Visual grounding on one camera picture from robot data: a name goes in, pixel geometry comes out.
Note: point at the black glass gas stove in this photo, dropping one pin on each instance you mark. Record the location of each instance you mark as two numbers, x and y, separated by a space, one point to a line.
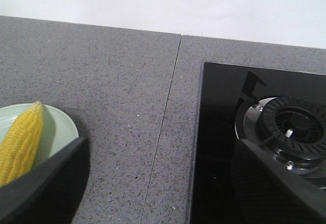
214 199

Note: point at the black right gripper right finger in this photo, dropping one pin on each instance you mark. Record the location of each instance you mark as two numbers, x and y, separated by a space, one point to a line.
269 193

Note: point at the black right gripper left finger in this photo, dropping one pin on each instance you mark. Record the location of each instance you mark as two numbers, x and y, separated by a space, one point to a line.
52 191

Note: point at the corn cob tall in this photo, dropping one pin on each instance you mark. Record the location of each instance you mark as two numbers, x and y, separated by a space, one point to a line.
20 144

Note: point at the black round gas burner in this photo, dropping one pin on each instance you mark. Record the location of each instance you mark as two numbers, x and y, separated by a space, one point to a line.
289 130

